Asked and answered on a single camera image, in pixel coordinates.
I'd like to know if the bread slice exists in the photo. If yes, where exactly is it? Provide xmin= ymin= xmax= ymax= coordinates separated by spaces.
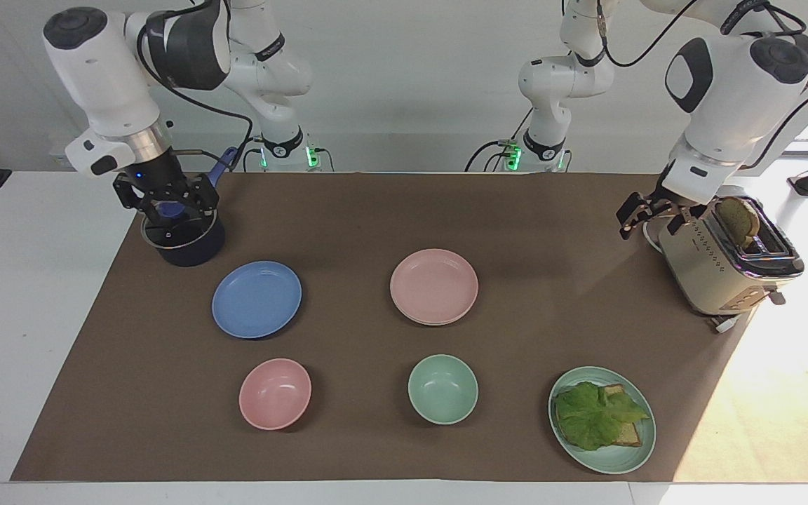
xmin=572 ymin=384 xmax=644 ymax=447

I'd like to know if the pink bowl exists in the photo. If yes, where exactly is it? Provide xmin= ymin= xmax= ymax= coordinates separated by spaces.
xmin=238 ymin=358 xmax=313 ymax=431

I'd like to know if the beige plate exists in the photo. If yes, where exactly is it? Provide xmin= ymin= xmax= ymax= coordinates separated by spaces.
xmin=392 ymin=303 xmax=478 ymax=327

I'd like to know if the dark blue pot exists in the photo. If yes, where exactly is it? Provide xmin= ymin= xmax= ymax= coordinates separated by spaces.
xmin=139 ymin=147 xmax=240 ymax=268

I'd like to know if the silver toaster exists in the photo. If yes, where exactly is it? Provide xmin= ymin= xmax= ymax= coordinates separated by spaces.
xmin=656 ymin=196 xmax=807 ymax=318

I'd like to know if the blue plate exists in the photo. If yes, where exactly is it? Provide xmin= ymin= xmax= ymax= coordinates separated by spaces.
xmin=211 ymin=261 xmax=303 ymax=340

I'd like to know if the toast slice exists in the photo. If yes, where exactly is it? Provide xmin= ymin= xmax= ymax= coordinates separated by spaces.
xmin=715 ymin=197 xmax=761 ymax=250

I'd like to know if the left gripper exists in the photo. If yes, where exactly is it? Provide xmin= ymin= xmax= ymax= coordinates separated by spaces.
xmin=617 ymin=163 xmax=701 ymax=241

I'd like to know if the green plate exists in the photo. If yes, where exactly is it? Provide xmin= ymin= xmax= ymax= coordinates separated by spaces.
xmin=548 ymin=366 xmax=657 ymax=476

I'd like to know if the green bowl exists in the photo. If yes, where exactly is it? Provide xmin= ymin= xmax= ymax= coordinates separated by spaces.
xmin=408 ymin=354 xmax=480 ymax=426

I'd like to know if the green lettuce leaf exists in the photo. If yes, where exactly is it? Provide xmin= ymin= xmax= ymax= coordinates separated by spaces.
xmin=553 ymin=382 xmax=651 ymax=452

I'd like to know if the pink plate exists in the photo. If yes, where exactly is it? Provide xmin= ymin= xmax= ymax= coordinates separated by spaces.
xmin=389 ymin=248 xmax=480 ymax=323

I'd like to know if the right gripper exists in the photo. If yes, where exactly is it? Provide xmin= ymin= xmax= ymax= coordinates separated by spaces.
xmin=112 ymin=146 xmax=222 ymax=228

